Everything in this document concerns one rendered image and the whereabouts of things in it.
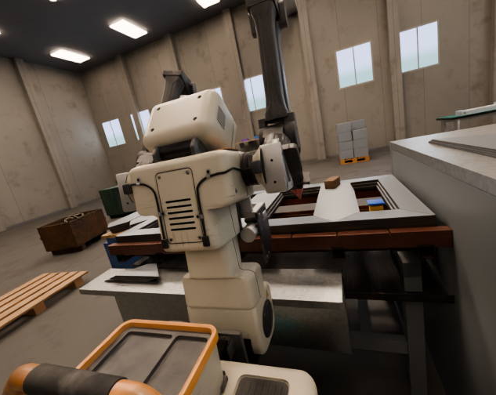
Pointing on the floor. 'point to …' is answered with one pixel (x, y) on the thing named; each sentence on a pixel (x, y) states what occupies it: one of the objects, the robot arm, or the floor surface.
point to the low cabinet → (113, 202)
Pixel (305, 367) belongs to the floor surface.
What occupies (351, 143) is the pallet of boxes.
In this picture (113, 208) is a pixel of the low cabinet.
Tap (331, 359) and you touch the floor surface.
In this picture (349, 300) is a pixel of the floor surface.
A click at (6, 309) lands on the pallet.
